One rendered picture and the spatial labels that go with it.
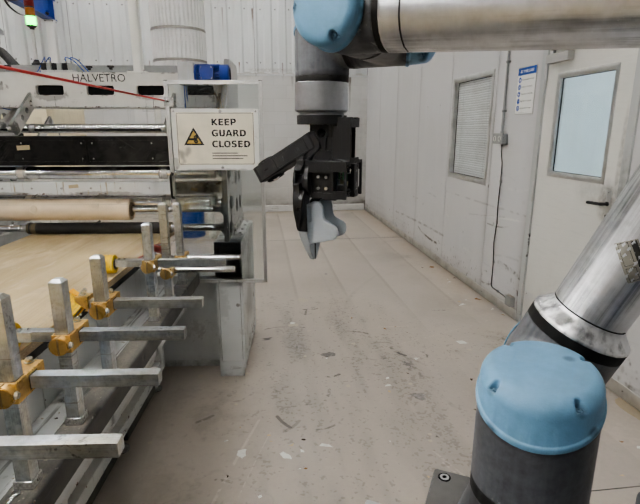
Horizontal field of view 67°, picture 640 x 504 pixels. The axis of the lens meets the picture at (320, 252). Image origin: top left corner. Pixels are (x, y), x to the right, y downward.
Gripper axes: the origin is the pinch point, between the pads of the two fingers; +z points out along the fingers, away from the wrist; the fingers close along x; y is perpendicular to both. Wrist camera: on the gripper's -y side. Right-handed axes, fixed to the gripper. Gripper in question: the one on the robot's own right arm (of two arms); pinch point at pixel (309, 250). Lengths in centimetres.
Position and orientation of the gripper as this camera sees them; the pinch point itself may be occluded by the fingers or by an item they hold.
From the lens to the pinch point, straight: 75.0
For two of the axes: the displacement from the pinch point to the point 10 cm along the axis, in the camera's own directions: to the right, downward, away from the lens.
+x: 3.9, -2.3, 8.9
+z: 0.0, 9.7, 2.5
